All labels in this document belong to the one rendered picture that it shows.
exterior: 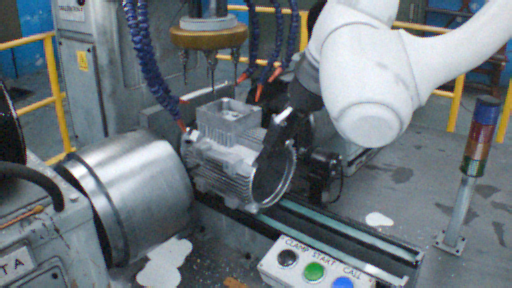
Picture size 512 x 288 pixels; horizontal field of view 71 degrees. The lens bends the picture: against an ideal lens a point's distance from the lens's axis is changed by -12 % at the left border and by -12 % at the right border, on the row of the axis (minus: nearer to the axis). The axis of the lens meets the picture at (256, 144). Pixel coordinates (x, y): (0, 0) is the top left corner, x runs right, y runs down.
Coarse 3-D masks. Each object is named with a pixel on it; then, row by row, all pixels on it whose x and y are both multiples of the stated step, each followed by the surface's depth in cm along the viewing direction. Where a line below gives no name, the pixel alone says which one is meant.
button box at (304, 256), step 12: (288, 240) 63; (276, 252) 62; (300, 252) 61; (312, 252) 60; (264, 264) 61; (276, 264) 60; (300, 264) 59; (324, 264) 58; (336, 264) 58; (264, 276) 62; (276, 276) 59; (288, 276) 58; (300, 276) 58; (324, 276) 56; (336, 276) 56; (348, 276) 56; (360, 276) 55
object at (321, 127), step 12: (288, 72) 115; (276, 84) 110; (288, 84) 108; (252, 96) 118; (264, 96) 114; (276, 96) 111; (288, 96) 109; (264, 108) 115; (276, 108) 113; (324, 108) 111; (264, 120) 117; (312, 120) 107; (324, 120) 111; (312, 132) 108; (324, 132) 114
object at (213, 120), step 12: (204, 108) 95; (216, 108) 100; (228, 108) 101; (240, 108) 99; (204, 120) 95; (216, 120) 92; (228, 120) 89; (240, 120) 90; (252, 120) 94; (204, 132) 96; (216, 132) 93; (228, 132) 90; (240, 132) 92; (228, 144) 91
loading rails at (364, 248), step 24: (216, 216) 101; (240, 216) 94; (264, 216) 95; (288, 216) 99; (312, 216) 94; (336, 216) 93; (240, 240) 98; (264, 240) 92; (312, 240) 86; (336, 240) 91; (360, 240) 86; (384, 240) 86; (360, 264) 79; (384, 264) 84; (408, 264) 80
